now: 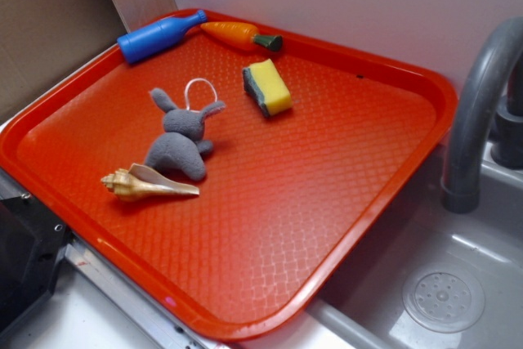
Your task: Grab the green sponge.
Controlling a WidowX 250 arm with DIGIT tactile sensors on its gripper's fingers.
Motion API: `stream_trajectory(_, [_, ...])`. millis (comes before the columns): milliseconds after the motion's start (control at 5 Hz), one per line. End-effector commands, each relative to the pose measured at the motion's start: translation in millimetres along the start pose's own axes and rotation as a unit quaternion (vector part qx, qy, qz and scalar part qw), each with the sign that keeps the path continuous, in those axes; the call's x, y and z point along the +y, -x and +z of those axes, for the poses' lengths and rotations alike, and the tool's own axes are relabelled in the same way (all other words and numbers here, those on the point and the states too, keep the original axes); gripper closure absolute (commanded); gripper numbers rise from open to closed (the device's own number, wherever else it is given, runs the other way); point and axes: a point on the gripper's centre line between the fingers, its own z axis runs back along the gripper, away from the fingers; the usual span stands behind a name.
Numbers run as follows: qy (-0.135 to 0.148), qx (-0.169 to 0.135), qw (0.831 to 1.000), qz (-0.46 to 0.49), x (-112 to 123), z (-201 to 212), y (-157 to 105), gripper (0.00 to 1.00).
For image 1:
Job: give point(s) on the yellow green sponge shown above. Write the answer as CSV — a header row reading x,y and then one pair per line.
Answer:
x,y
266,87

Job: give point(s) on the grey plush bunny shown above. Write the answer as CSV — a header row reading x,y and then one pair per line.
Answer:
x,y
182,146

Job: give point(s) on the blue toy bottle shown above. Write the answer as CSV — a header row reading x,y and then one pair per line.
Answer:
x,y
158,36

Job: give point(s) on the dark grey faucet knob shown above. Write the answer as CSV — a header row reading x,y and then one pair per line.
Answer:
x,y
507,149

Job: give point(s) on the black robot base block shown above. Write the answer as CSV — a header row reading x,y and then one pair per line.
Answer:
x,y
33,241

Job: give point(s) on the aluminium frame rail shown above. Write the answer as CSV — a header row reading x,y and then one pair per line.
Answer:
x,y
138,307

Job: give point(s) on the brown cardboard panel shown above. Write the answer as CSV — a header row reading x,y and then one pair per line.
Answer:
x,y
43,41

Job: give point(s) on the red plastic tray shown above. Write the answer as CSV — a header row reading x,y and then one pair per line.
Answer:
x,y
285,198

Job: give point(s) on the orange toy carrot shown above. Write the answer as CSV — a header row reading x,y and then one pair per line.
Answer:
x,y
243,36

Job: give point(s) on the beige conch seashell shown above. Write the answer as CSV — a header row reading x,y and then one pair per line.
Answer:
x,y
142,182

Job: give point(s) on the grey toy faucet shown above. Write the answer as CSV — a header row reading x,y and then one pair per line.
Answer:
x,y
474,119

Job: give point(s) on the grey toy sink basin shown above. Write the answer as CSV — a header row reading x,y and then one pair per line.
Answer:
x,y
423,277

